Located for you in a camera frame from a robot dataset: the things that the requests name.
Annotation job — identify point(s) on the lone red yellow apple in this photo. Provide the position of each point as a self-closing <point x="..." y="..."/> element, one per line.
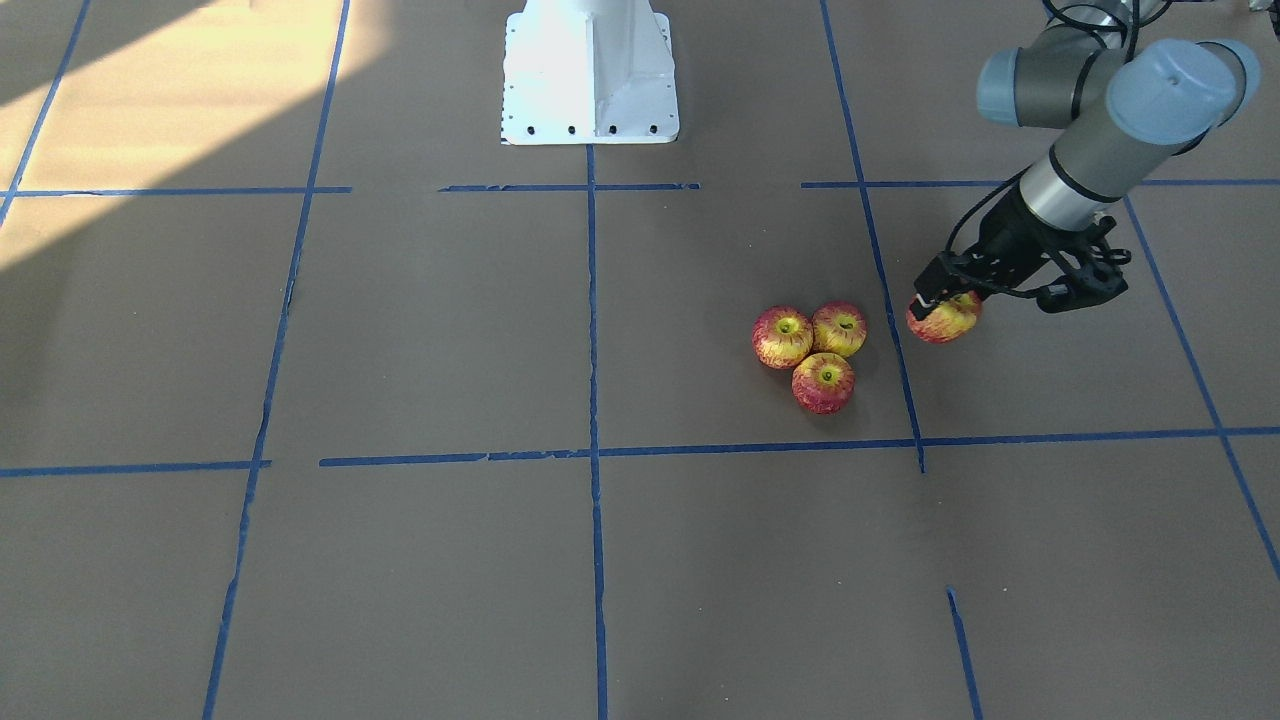
<point x="952" y="319"/>

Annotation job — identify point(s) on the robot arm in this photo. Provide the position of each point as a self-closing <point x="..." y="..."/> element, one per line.
<point x="1121" y="111"/>

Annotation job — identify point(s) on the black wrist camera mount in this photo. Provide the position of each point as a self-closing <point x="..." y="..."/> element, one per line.
<point x="1091" y="269"/>

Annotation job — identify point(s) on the apple nearest table edge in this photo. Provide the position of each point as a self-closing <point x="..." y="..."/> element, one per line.
<point x="823" y="383"/>

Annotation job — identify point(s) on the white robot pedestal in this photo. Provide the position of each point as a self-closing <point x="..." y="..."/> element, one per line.
<point x="588" y="73"/>

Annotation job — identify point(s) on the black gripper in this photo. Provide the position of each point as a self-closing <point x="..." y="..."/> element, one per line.
<point x="1010" y="238"/>

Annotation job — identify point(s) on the apple nearest robot base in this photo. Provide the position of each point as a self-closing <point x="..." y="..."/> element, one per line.
<point x="782" y="337"/>

